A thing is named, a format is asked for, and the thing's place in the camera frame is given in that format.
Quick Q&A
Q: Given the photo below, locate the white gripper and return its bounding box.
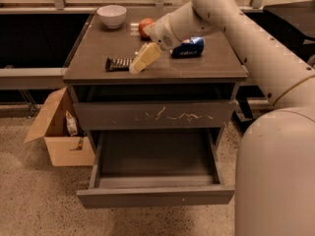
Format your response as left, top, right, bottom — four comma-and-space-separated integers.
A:
129, 14, 179, 74

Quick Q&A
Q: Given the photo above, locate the dark rxbar chocolate wrapper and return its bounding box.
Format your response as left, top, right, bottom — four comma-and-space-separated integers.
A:
105, 58, 133, 72

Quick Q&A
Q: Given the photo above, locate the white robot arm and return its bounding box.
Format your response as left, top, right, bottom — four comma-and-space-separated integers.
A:
130, 0, 315, 236

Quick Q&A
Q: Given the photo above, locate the closed scratched grey drawer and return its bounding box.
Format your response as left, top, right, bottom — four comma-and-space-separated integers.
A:
74, 100, 235, 130

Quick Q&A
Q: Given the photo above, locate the grey drawer cabinet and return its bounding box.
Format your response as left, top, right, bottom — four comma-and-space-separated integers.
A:
62, 6, 249, 209

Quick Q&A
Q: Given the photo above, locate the open grey lower drawer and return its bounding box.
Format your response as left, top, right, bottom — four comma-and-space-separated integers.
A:
77, 129, 234, 208

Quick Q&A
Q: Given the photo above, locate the red apple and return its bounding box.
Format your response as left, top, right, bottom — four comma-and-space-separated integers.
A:
138, 18, 155, 38

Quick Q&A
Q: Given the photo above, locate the blue pepsi can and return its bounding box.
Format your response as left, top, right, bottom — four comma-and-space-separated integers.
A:
170, 36, 205, 58

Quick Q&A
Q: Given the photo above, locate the white ceramic bowl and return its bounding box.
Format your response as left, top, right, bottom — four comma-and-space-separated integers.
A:
96, 5, 127, 29

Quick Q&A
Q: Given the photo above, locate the white snack bag in box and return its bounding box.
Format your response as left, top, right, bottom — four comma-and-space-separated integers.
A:
65, 111, 78, 137

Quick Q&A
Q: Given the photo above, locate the black rolling stand base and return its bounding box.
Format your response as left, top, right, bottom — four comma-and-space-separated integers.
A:
232, 97, 256, 133

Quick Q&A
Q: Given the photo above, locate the open cardboard box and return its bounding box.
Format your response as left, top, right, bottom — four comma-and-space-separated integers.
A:
25, 88, 95, 166

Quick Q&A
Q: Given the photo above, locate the dark side table top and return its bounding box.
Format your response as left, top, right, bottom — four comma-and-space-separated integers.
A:
264, 0, 315, 40

